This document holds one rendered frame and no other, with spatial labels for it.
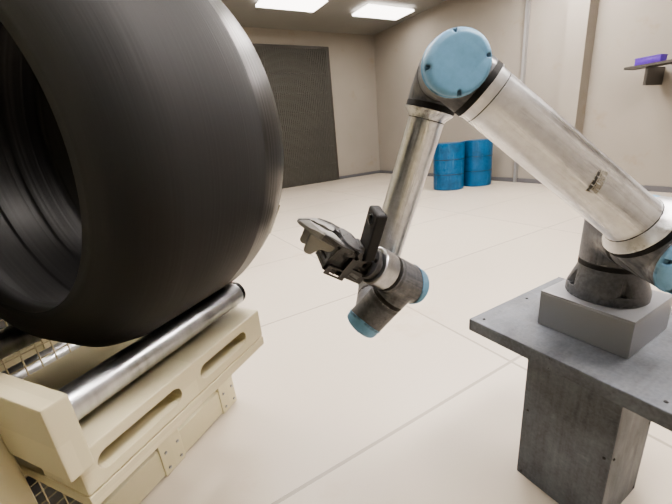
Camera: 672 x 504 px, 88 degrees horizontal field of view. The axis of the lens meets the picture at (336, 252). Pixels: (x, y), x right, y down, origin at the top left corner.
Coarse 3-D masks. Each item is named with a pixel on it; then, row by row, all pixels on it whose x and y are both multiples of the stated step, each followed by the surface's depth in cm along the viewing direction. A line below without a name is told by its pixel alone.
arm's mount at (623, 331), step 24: (552, 288) 101; (552, 312) 99; (576, 312) 93; (600, 312) 88; (624, 312) 86; (648, 312) 86; (576, 336) 95; (600, 336) 90; (624, 336) 85; (648, 336) 89
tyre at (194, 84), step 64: (0, 0) 32; (64, 0) 31; (128, 0) 34; (192, 0) 42; (0, 64) 63; (64, 64) 32; (128, 64) 33; (192, 64) 38; (256, 64) 50; (0, 128) 67; (64, 128) 34; (128, 128) 34; (192, 128) 37; (256, 128) 48; (0, 192) 68; (64, 192) 77; (128, 192) 35; (192, 192) 39; (256, 192) 50; (0, 256) 64; (64, 256) 72; (128, 256) 38; (192, 256) 43; (64, 320) 47; (128, 320) 45
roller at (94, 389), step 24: (240, 288) 69; (192, 312) 58; (216, 312) 62; (144, 336) 52; (168, 336) 53; (192, 336) 57; (120, 360) 47; (144, 360) 49; (72, 384) 42; (96, 384) 43; (120, 384) 46
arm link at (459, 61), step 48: (432, 48) 63; (480, 48) 61; (432, 96) 73; (480, 96) 64; (528, 96) 64; (528, 144) 67; (576, 144) 66; (576, 192) 69; (624, 192) 67; (624, 240) 72
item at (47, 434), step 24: (0, 384) 39; (24, 384) 39; (0, 408) 38; (24, 408) 35; (48, 408) 35; (72, 408) 37; (0, 432) 41; (24, 432) 38; (48, 432) 35; (72, 432) 37; (24, 456) 40; (48, 456) 37; (72, 456) 37; (72, 480) 37
